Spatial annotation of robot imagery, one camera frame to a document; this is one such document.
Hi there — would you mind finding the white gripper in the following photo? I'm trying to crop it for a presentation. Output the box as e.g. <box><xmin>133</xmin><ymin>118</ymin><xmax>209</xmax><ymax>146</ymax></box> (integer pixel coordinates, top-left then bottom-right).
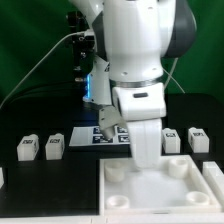
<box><xmin>98</xmin><ymin>105</ymin><xmax>162</xmax><ymax>169</ymax></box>

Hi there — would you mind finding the white square table top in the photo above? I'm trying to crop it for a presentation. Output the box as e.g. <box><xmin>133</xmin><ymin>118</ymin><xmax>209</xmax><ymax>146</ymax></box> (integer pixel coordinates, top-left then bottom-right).
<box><xmin>99</xmin><ymin>155</ymin><xmax>222</xmax><ymax>216</ymax></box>

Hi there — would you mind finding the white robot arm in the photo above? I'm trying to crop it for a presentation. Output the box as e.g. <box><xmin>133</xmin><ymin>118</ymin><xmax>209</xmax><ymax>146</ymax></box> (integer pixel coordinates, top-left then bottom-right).
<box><xmin>69</xmin><ymin>0</ymin><xmax>197</xmax><ymax>169</ymax></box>

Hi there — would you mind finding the white marker sheet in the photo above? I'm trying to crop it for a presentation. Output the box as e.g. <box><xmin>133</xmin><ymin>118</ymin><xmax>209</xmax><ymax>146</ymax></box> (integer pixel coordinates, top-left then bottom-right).
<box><xmin>69</xmin><ymin>126</ymin><xmax>130</xmax><ymax>146</ymax></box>

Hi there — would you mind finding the white block left edge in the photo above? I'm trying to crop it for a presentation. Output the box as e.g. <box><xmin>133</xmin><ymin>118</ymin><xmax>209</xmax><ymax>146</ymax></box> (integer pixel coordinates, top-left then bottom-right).
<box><xmin>0</xmin><ymin>167</ymin><xmax>4</xmax><ymax>189</ymax></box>

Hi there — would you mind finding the black camera on stand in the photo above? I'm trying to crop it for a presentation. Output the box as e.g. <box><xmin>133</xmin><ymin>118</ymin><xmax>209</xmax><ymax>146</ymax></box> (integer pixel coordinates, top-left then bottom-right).
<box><xmin>66</xmin><ymin>11</ymin><xmax>95</xmax><ymax>98</ymax></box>

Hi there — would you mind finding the white camera cable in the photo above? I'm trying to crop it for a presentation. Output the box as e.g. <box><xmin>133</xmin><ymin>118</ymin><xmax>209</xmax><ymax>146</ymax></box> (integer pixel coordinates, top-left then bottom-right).
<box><xmin>0</xmin><ymin>31</ymin><xmax>86</xmax><ymax>110</ymax></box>

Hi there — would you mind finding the white front edge rail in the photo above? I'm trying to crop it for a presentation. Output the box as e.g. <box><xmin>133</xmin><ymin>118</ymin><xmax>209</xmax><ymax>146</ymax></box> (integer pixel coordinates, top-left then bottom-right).
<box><xmin>0</xmin><ymin>213</ymin><xmax>224</xmax><ymax>224</ymax></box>

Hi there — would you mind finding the white obstacle wall right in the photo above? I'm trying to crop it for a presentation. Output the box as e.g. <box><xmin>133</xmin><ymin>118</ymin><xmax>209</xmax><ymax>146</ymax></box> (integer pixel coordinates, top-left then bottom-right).
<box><xmin>202</xmin><ymin>161</ymin><xmax>224</xmax><ymax>211</ymax></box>

